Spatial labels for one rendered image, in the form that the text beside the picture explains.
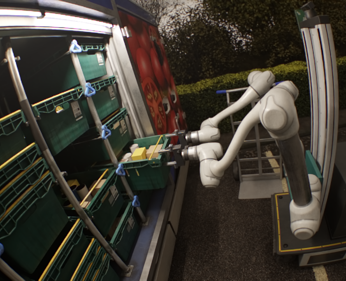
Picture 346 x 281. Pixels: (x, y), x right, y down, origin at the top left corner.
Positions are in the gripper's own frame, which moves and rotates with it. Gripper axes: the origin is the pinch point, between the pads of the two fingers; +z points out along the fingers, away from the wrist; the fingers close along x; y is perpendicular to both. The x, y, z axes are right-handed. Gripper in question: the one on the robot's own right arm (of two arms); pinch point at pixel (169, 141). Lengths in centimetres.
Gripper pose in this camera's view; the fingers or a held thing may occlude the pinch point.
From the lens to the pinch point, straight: 149.0
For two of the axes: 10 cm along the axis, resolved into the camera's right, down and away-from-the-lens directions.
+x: 2.4, 8.9, 3.8
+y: -1.5, 4.2, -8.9
